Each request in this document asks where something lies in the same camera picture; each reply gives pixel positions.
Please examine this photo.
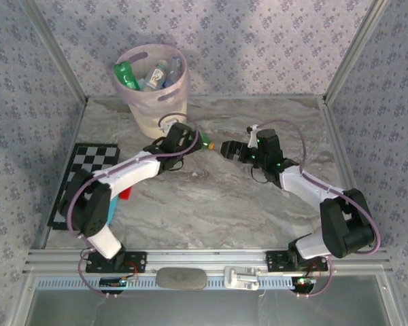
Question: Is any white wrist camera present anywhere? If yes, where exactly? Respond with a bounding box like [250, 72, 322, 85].
[246, 124, 260, 149]
[158, 115, 178, 132]

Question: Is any small green circuit board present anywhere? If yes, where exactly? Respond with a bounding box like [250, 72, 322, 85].
[99, 276, 139, 289]
[291, 276, 318, 293]

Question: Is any teal plastic cylinder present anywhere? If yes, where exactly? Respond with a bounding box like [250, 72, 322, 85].
[105, 195, 120, 228]

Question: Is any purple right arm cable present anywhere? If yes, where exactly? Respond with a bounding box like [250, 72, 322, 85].
[253, 117, 384, 300]

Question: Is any green bottle orange cap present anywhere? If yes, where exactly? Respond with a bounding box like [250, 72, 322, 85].
[113, 60, 141, 92]

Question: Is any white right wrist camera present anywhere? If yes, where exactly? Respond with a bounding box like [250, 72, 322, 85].
[246, 124, 260, 149]

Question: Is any grey oval pad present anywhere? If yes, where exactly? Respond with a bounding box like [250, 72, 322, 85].
[155, 267, 209, 290]

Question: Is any grey glossy front panel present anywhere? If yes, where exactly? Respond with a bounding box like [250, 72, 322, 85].
[16, 275, 407, 326]

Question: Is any black and grey checkerboard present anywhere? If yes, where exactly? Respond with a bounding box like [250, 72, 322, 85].
[46, 142, 120, 232]

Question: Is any grey slotted cable duct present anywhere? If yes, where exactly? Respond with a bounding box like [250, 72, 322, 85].
[36, 275, 373, 291]

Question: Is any green bottle yellow cap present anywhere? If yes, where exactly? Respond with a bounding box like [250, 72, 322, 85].
[197, 133, 217, 151]

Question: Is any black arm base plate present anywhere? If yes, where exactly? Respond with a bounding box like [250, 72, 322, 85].
[265, 250, 329, 272]
[85, 251, 148, 274]

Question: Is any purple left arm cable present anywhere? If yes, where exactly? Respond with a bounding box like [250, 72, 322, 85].
[66, 112, 201, 300]

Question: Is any silver metal bracket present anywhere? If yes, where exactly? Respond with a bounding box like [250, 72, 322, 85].
[223, 266, 260, 291]

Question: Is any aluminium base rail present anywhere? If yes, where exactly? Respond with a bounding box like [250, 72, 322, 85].
[22, 247, 394, 276]

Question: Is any clear bottle white cap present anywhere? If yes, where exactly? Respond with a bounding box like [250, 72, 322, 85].
[162, 56, 185, 90]

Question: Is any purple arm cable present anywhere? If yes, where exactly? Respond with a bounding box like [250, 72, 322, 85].
[253, 117, 384, 300]
[66, 112, 201, 300]

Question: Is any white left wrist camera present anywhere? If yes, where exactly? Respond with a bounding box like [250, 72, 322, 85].
[158, 115, 178, 132]

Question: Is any pink plastic bucket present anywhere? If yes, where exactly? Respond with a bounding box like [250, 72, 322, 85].
[113, 43, 191, 118]

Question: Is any aluminium frame post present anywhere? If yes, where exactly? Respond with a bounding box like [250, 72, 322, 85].
[18, 0, 90, 105]
[324, 0, 392, 105]

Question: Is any aluminium frame side rail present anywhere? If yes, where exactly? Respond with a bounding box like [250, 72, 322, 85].
[321, 96, 377, 249]
[29, 96, 90, 252]

